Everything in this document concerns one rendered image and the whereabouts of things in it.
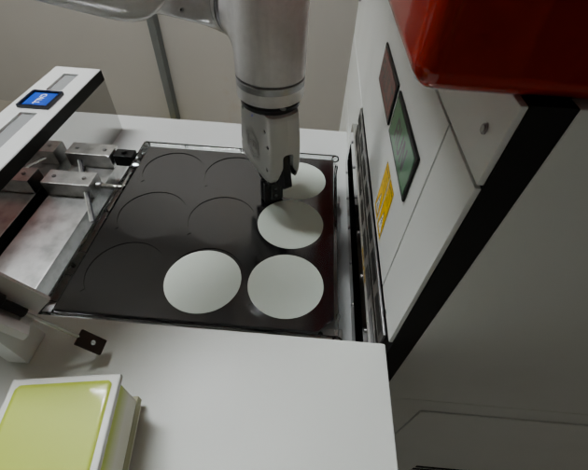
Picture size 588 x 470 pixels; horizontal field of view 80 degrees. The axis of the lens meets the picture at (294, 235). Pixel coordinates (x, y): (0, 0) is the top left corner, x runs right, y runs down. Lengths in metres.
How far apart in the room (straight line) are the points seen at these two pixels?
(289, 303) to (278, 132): 0.21
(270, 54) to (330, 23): 1.63
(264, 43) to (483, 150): 0.26
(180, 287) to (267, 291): 0.11
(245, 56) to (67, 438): 0.37
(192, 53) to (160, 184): 1.70
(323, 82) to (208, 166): 1.56
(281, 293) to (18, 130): 0.52
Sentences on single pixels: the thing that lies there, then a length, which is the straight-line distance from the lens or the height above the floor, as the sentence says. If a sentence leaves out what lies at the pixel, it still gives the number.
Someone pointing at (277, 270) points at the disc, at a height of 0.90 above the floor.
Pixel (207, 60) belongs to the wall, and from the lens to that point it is 2.27.
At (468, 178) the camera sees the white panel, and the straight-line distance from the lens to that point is 0.23.
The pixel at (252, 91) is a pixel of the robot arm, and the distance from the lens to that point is 0.44.
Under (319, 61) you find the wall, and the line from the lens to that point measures 2.10.
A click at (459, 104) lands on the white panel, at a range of 0.26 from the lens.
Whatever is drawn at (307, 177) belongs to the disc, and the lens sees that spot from 0.62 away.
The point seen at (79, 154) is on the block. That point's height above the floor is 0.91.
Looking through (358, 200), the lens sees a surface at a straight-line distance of 0.53.
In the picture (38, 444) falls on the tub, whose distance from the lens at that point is 0.31.
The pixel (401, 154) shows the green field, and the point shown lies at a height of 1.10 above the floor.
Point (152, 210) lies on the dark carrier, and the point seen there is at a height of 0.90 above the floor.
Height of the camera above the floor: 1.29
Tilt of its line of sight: 49 degrees down
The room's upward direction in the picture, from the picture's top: 3 degrees clockwise
